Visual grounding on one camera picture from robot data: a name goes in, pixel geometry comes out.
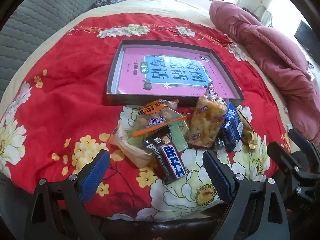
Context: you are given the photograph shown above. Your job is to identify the peanut packet with orange label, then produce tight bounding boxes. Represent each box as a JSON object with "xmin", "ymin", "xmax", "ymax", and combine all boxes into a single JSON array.
[{"xmin": 135, "ymin": 99, "xmax": 180, "ymax": 133}]

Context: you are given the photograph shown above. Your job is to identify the dark blue patterned cloth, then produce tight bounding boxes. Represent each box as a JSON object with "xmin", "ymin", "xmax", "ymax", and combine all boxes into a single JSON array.
[{"xmin": 93, "ymin": 0, "xmax": 129, "ymax": 9}]

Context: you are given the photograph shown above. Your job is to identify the pink book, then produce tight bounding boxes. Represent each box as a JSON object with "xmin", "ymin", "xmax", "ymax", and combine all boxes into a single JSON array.
[{"xmin": 114, "ymin": 47, "xmax": 237, "ymax": 98}]

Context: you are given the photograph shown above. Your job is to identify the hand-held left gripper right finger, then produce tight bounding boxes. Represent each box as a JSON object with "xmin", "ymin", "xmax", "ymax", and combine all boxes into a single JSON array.
[{"xmin": 202, "ymin": 150, "xmax": 292, "ymax": 240}]

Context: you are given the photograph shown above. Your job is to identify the grey cardboard box tray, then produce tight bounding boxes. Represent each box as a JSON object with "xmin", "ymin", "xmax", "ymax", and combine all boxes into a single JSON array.
[{"xmin": 106, "ymin": 39, "xmax": 245, "ymax": 108}]

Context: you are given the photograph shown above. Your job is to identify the pink quilt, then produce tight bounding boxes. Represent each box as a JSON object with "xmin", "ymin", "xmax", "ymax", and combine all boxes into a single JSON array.
[{"xmin": 209, "ymin": 1, "xmax": 314, "ymax": 135}]

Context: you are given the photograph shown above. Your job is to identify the black monitor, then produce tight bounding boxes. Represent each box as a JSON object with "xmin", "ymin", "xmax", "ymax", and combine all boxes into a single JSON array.
[{"xmin": 294, "ymin": 20, "xmax": 320, "ymax": 63}]

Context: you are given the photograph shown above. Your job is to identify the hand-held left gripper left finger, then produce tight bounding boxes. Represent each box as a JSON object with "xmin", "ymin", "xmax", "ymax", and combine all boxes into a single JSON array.
[{"xmin": 24, "ymin": 149, "xmax": 111, "ymax": 240}]

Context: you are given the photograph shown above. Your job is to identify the dark brown chocolate bar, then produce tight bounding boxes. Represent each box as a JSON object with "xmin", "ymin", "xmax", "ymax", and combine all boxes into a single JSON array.
[{"xmin": 142, "ymin": 133, "xmax": 188, "ymax": 185}]

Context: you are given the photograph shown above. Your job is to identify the grey quilted headboard cover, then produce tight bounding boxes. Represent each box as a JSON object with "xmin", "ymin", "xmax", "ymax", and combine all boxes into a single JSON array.
[{"xmin": 0, "ymin": 0, "xmax": 110, "ymax": 100}]

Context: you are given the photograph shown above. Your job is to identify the red floral blanket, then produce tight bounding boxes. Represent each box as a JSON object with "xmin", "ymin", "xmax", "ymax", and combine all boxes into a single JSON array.
[{"xmin": 0, "ymin": 14, "xmax": 292, "ymax": 223}]

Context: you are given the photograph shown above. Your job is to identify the beige pastry packet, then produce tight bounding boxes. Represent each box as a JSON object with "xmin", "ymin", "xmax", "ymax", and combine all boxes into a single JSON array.
[{"xmin": 111, "ymin": 124, "xmax": 153, "ymax": 168}]

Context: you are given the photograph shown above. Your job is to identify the gold snack packet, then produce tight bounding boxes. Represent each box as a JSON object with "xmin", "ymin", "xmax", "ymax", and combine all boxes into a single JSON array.
[{"xmin": 236, "ymin": 109, "xmax": 258, "ymax": 150}]

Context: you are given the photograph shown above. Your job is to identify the blue snack packet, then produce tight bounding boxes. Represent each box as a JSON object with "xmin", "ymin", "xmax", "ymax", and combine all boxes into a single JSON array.
[{"xmin": 216, "ymin": 101, "xmax": 244, "ymax": 153}]

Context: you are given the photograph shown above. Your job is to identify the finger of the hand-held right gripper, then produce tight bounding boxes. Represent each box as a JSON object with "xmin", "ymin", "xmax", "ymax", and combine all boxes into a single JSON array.
[
  {"xmin": 267, "ymin": 142, "xmax": 313, "ymax": 188},
  {"xmin": 289, "ymin": 129, "xmax": 320, "ymax": 170}
]

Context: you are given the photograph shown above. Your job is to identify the clear packet with orange edge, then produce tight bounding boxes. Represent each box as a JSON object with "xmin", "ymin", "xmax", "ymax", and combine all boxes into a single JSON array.
[{"xmin": 124, "ymin": 115, "xmax": 189, "ymax": 153}]

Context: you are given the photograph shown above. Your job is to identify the red lollipop packet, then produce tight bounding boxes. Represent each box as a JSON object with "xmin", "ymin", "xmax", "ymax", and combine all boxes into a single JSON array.
[{"xmin": 203, "ymin": 85, "xmax": 222, "ymax": 99}]

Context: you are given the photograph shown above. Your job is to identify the yellow puffed snack packet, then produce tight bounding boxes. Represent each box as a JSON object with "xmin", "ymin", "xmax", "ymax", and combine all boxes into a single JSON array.
[{"xmin": 186, "ymin": 94, "xmax": 229, "ymax": 148}]

